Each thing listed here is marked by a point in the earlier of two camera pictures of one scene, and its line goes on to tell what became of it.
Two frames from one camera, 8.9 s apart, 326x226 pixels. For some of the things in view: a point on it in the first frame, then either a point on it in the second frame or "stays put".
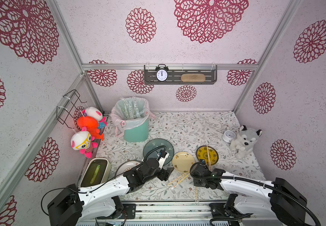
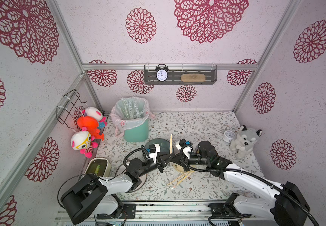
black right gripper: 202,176 -> 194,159
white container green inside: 97,172 stays put
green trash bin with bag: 130,116 stays put
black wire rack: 65,110 stays put
